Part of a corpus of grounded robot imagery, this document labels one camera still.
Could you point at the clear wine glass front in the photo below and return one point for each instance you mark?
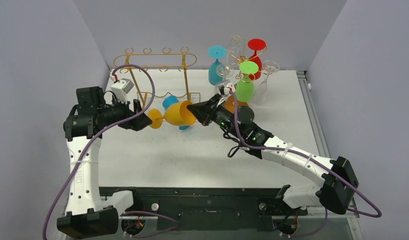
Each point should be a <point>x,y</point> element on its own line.
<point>224,71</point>

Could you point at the green plastic goblet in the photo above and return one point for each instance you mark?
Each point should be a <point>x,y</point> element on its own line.
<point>245,87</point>

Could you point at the orange plastic goblet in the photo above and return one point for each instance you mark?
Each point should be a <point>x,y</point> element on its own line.
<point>157,118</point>

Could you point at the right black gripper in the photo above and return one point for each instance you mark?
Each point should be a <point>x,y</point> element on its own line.
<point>210,110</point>

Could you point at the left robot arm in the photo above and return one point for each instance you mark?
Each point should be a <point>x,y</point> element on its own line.
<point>86,214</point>

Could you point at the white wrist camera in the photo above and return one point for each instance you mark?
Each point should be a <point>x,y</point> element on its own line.
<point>225,88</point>
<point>121,88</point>

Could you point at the red plastic goblet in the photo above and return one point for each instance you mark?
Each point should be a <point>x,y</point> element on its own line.
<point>256,44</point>

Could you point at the clear glass tumbler goblet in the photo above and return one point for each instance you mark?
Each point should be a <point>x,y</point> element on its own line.
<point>235,49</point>

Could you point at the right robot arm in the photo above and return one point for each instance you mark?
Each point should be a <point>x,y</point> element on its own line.
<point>333,180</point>

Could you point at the gold tree rack wooden base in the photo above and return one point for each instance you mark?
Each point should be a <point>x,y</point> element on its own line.
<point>247,53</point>

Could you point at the teal plastic goblet front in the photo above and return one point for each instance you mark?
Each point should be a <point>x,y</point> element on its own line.
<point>216,52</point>

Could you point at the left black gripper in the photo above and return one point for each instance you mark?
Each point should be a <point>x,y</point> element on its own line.
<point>135,123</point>

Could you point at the blue plastic goblet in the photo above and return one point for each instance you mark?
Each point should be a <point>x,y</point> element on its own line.
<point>171,102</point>

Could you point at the clear wine glass amber tint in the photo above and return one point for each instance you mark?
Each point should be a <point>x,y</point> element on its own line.
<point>269,67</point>

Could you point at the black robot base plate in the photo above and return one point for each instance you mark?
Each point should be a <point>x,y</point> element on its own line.
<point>214,209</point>

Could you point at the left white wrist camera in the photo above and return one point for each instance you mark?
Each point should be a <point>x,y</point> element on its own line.
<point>121,88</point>

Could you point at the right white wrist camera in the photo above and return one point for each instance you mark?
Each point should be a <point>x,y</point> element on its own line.
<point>225,88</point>

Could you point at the gold rectangular wire glass rack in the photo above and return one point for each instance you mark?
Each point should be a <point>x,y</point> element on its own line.
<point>170,70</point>

